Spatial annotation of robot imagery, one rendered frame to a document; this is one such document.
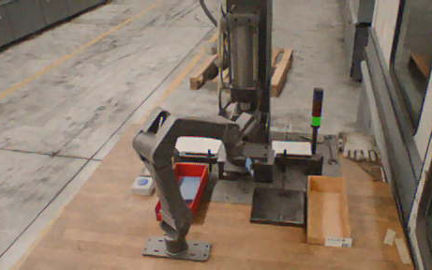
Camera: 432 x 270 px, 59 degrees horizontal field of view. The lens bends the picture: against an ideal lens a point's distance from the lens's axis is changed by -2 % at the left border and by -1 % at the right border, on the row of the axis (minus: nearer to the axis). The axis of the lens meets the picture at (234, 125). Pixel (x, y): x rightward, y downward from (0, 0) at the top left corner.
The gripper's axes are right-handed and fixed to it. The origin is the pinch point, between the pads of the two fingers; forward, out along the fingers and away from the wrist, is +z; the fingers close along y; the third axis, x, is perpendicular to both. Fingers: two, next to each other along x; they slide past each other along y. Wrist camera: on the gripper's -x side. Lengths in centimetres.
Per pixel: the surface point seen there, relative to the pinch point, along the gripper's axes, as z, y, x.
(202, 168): 8.3, 2.5, 14.1
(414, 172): 6, 6, -61
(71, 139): 168, 90, 178
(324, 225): 1.5, -16.9, -29.6
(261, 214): 0.9, -15.2, -9.6
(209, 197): 6.9, -8.9, 9.6
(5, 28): 264, 317, 419
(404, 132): 20, 30, -63
